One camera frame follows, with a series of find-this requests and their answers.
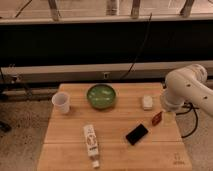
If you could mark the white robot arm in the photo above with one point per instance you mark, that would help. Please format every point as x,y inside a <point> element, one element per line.
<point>187,84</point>

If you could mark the white plastic bottle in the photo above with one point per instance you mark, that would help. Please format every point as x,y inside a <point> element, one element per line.
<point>92,145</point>

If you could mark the black smartphone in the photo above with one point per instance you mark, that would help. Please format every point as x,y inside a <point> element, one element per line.
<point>136,134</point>

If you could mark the translucent plastic cup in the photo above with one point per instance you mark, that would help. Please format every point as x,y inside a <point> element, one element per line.
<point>61,101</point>

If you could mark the small red packet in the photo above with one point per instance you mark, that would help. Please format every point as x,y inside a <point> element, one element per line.
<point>157,119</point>

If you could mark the green ceramic bowl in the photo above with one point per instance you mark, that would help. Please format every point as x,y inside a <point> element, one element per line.
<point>101,96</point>

